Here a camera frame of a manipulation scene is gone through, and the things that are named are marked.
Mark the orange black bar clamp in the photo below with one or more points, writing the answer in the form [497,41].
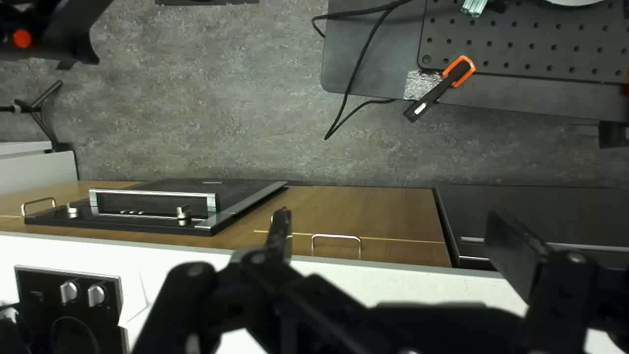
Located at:
[454,73]

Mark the white refrigerator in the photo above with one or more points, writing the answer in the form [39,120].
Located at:
[33,167]

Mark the thin black light stand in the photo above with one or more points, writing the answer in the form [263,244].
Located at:
[41,118]

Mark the black dishwasher front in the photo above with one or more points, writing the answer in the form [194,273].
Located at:
[524,202]

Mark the black glass cooktop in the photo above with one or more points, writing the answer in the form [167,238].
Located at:
[243,197]

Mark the black perforated breadboard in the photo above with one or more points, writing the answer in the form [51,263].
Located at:
[524,39]

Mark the silver oven front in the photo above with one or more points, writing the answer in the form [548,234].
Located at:
[151,202]

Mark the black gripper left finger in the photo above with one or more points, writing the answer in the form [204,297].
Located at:
[281,228]

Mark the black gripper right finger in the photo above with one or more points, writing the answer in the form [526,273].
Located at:
[518,256]

